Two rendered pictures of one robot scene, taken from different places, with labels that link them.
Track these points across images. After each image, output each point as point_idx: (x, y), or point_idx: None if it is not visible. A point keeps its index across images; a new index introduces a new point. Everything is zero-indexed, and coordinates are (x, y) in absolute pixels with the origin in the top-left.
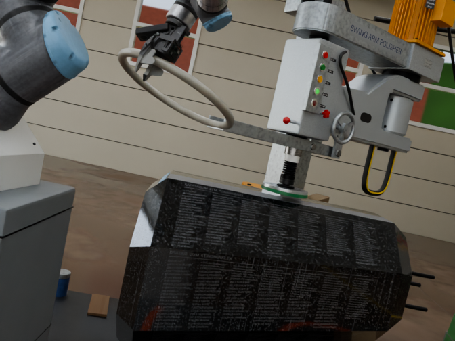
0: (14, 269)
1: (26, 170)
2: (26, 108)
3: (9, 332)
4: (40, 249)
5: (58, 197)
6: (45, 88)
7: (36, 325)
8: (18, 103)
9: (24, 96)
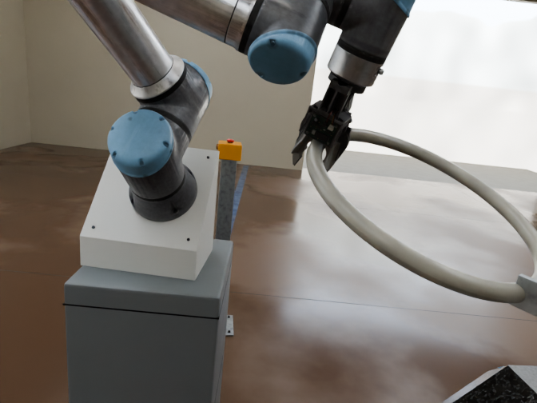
0: (96, 338)
1: (168, 262)
2: (156, 204)
3: (108, 391)
4: (144, 338)
5: (169, 297)
6: (133, 185)
7: None
8: (141, 199)
9: (135, 193)
